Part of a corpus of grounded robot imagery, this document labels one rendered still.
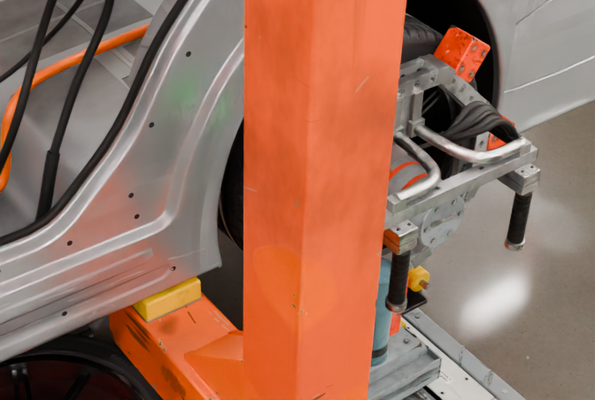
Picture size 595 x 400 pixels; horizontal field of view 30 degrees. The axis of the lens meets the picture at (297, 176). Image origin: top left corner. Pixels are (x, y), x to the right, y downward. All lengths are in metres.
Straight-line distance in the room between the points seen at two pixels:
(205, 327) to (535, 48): 1.03
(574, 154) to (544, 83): 1.38
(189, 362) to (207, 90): 0.54
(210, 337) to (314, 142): 0.86
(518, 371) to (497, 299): 0.30
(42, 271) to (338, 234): 0.68
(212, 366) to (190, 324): 0.20
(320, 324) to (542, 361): 1.62
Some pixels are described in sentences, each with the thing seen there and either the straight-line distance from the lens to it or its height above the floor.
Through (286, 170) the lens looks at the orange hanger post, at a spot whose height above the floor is 1.36.
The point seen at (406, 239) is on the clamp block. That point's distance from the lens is 2.15.
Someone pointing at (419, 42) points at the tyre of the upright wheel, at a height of 1.14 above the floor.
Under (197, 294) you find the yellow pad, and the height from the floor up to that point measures 0.70.
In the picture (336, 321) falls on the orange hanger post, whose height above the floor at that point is 1.06.
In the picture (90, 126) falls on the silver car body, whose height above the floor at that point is 1.02.
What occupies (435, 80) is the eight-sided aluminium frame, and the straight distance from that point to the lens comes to 2.33.
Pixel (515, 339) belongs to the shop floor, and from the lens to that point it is 3.35.
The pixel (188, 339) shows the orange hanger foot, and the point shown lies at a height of 0.68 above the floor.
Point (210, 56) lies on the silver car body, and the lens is 2.08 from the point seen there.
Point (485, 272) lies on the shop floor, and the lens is 3.56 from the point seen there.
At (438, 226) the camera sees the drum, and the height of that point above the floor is 0.84.
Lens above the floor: 2.28
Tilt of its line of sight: 36 degrees down
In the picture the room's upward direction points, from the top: 2 degrees clockwise
